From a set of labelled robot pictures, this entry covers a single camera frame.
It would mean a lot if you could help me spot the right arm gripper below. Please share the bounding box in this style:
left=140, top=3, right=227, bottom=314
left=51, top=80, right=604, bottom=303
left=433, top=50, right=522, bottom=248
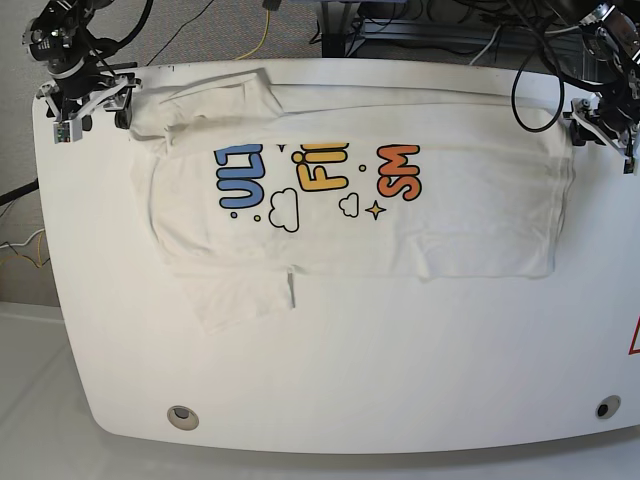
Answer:
left=36, top=70, right=142, bottom=135

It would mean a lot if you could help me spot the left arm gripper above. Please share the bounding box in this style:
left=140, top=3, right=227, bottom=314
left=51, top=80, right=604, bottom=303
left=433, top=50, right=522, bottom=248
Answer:
left=563, top=94, right=639, bottom=160

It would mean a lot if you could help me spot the white printed T-shirt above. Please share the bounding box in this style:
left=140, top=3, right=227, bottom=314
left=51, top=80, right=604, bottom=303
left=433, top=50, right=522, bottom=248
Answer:
left=129, top=72, right=574, bottom=331

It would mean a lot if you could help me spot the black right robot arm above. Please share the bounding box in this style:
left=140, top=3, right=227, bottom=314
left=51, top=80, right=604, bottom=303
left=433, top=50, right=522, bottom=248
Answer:
left=22, top=1, right=153, bottom=144

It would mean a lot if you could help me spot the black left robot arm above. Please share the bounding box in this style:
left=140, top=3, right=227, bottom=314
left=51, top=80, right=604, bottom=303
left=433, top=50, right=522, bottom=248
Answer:
left=508, top=1, right=639, bottom=174

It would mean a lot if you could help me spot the red triangle sticker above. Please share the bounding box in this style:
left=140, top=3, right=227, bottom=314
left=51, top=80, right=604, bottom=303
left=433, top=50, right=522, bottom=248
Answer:
left=628, top=318, right=640, bottom=355

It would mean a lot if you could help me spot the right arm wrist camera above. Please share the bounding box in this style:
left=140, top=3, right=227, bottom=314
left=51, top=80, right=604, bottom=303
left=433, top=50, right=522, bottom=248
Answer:
left=53, top=118, right=83, bottom=144

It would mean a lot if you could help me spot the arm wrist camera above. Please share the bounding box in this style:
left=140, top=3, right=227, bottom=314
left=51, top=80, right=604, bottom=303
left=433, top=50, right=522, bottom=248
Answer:
left=53, top=118, right=83, bottom=144
left=623, top=156, right=637, bottom=175

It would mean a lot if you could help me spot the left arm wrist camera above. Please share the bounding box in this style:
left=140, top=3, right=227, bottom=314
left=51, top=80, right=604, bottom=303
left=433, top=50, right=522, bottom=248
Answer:
left=623, top=156, right=637, bottom=175

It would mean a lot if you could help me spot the yellow white cable tangle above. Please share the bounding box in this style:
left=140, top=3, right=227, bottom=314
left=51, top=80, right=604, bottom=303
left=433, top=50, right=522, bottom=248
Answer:
left=0, top=227, right=47, bottom=271

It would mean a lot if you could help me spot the yellow floor cable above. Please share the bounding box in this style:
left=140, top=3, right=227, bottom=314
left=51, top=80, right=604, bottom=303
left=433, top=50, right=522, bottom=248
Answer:
left=236, top=6, right=272, bottom=62

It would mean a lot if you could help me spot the black aluminium frame stand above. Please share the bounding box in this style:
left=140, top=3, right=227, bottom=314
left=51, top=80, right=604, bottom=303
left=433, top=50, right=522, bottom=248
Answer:
left=317, top=0, right=591, bottom=61

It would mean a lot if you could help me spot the right table cable grommet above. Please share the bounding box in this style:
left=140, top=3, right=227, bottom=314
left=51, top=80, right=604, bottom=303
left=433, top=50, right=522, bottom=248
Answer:
left=595, top=395, right=621, bottom=420

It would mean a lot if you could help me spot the table cable grommet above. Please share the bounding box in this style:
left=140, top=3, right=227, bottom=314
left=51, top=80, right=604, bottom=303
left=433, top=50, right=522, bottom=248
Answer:
left=595, top=395, right=621, bottom=420
left=167, top=405, right=199, bottom=431

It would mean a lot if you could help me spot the left table cable grommet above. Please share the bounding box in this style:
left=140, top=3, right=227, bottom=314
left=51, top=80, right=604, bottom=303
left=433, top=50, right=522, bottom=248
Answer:
left=167, top=405, right=199, bottom=431

